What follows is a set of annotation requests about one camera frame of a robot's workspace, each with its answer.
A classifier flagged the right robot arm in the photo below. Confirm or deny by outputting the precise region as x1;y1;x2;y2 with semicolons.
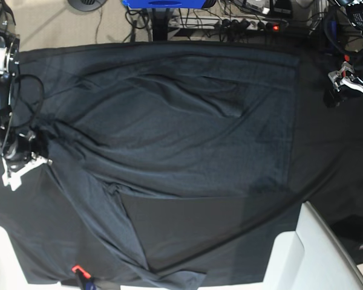
0;1;52;191

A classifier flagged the black table cloth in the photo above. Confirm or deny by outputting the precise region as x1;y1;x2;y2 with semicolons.
0;42;363;287

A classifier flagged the white power strip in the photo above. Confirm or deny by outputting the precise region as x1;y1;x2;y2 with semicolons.
214;18;288;32

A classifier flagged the dark grey long-sleeve T-shirt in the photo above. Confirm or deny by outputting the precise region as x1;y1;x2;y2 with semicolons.
22;50;299;289

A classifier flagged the black stand post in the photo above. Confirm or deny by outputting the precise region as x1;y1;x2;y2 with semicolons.
147;8;174;42

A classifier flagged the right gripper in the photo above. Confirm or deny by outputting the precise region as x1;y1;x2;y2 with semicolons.
0;125;53;191

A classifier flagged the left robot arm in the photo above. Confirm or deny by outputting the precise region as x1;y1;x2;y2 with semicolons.
323;1;363;108

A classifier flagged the orange black clamp right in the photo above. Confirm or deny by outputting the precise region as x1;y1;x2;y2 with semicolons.
341;54;352;77

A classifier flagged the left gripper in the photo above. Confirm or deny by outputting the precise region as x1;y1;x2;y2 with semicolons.
325;55;363;108

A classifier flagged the blue clamp handle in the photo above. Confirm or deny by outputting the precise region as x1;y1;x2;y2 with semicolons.
327;20;338;53

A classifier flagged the orange blue clamp bottom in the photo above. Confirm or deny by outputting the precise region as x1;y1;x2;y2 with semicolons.
71;265;97;290

